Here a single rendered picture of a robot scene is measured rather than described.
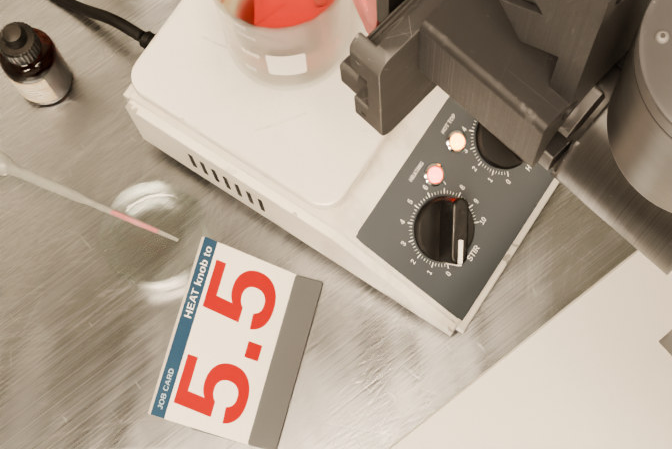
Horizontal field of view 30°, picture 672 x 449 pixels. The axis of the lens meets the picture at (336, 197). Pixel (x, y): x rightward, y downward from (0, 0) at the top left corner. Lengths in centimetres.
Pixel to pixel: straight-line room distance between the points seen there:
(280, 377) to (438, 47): 30
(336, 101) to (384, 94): 18
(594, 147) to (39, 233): 37
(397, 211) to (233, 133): 9
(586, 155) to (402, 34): 7
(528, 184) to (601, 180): 24
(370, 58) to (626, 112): 9
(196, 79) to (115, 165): 10
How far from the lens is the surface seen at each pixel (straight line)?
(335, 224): 59
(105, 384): 66
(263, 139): 58
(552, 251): 66
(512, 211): 63
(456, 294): 62
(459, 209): 60
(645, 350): 59
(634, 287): 59
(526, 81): 38
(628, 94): 34
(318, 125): 58
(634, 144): 35
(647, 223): 39
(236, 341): 63
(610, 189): 40
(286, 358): 65
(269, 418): 64
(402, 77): 41
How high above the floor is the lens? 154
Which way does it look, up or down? 75 degrees down
